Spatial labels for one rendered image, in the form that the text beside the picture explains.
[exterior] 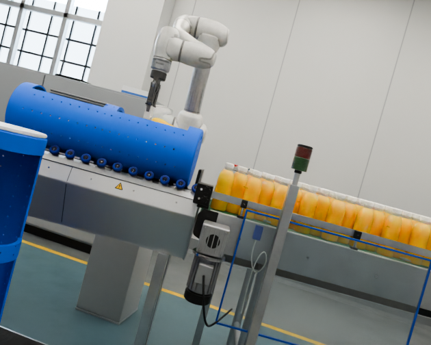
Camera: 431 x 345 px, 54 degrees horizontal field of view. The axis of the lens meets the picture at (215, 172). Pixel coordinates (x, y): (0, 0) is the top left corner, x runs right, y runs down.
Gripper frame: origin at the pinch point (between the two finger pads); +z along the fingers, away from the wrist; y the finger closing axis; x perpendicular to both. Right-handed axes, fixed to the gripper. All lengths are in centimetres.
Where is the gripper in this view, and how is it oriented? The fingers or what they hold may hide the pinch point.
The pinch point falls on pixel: (148, 112)
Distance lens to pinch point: 204.9
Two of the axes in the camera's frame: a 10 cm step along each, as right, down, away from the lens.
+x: 9.7, 2.6, -0.2
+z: -2.6, 9.6, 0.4
